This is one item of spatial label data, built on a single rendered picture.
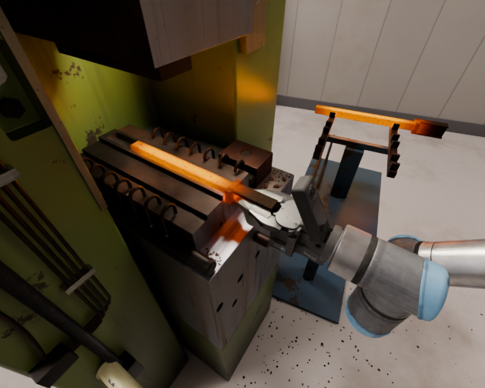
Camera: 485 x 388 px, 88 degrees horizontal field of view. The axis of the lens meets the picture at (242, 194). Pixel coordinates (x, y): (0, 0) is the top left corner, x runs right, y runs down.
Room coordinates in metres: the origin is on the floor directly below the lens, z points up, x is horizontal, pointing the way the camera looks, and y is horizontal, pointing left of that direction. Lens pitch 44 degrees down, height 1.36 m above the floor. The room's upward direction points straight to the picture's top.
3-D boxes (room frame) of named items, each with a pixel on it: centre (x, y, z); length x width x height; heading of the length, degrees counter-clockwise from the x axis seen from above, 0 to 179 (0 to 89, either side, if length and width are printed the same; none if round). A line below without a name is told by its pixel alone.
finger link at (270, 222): (0.31, -0.05, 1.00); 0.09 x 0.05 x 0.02; 60
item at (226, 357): (0.54, 0.19, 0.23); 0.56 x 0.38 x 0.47; 57
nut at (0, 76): (0.29, 0.28, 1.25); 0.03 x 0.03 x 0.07; 57
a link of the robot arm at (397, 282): (0.21, -0.26, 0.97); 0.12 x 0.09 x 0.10; 57
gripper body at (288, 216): (0.30, -0.12, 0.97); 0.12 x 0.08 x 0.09; 57
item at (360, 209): (0.73, -0.38, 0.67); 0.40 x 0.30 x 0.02; 156
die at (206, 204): (0.49, 0.21, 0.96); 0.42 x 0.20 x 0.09; 57
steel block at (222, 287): (0.54, 0.19, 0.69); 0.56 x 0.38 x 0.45; 57
